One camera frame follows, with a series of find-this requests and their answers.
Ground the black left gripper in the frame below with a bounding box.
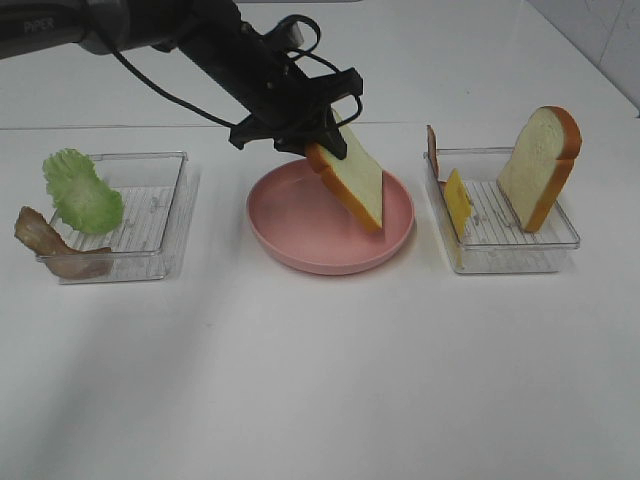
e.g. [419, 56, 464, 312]
[177, 19, 363, 159]

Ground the bread slice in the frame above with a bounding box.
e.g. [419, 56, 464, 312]
[305, 125, 383, 232]
[497, 106, 582, 233]

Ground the green lettuce leaf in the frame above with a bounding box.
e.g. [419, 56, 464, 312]
[42, 149, 124, 234]

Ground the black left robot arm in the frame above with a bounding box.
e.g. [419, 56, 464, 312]
[1, 1, 363, 159]

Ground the pink round plate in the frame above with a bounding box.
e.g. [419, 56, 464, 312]
[246, 160, 415, 275]

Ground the yellow cheese slice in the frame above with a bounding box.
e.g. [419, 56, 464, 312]
[442, 168, 472, 274]

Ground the clear left plastic tray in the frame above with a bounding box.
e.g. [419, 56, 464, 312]
[36, 152, 200, 284]

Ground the clear plastic tray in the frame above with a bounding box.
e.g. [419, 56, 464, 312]
[36, 152, 200, 284]
[423, 147, 580, 275]

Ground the clear right plastic tray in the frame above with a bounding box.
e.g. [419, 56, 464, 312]
[423, 147, 580, 275]

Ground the upright bread slice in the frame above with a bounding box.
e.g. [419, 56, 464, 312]
[497, 106, 582, 233]

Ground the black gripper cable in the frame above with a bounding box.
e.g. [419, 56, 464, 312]
[107, 14, 365, 129]

